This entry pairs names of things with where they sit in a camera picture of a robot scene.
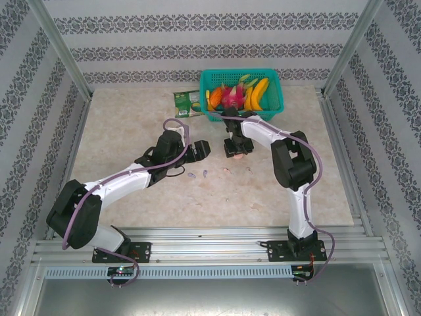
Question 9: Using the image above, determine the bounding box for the grey sheet metal panel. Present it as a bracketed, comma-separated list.
[19, 263, 405, 316]

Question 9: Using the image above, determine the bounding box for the orange toy fruit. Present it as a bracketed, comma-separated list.
[209, 87, 225, 111]

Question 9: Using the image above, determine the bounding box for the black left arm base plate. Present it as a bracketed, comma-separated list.
[91, 242, 153, 264]

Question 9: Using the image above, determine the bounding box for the pink toy dragon fruit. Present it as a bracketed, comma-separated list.
[220, 82, 247, 111]

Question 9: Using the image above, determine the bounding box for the aluminium frame post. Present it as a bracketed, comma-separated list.
[28, 0, 93, 100]
[322, 0, 385, 97]

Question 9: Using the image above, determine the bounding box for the aluminium side rail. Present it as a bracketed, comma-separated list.
[44, 97, 95, 241]
[315, 87, 376, 238]

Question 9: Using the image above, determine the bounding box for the orange yellow toy banana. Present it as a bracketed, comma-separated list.
[245, 78, 271, 112]

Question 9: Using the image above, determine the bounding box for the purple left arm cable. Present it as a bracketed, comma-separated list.
[61, 118, 192, 289]

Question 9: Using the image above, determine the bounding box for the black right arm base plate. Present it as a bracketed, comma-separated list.
[265, 239, 326, 263]

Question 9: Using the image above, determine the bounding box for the green snack packet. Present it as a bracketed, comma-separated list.
[173, 90, 205, 119]

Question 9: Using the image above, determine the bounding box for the slotted grey cable duct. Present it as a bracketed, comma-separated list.
[44, 265, 293, 280]

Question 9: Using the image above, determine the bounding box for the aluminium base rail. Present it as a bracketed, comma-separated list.
[31, 226, 386, 268]

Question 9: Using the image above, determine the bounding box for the teal plastic mesh basket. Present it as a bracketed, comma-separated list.
[199, 68, 285, 123]

